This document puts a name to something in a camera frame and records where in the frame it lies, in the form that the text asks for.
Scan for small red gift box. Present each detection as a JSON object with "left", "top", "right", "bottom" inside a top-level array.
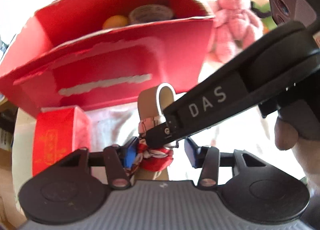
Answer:
[{"left": 32, "top": 106, "right": 91, "bottom": 176}]

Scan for orange gourd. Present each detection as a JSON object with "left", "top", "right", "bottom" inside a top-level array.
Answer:
[{"left": 102, "top": 15, "right": 129, "bottom": 29}]

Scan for person's right hand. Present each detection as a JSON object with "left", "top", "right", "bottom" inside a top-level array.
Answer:
[{"left": 274, "top": 117, "right": 320, "bottom": 195}]

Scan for pink plush bear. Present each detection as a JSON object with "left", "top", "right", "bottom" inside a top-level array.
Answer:
[{"left": 208, "top": 0, "right": 264, "bottom": 63}]

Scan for green plush toy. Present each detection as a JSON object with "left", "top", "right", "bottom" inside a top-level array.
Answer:
[{"left": 250, "top": 0, "right": 277, "bottom": 34}]

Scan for large red cardboard box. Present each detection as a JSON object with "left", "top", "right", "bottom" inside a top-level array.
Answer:
[{"left": 1, "top": 0, "right": 214, "bottom": 116}]

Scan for brown woven cup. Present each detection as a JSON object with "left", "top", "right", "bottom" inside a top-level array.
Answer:
[{"left": 129, "top": 4, "right": 174, "bottom": 24}]

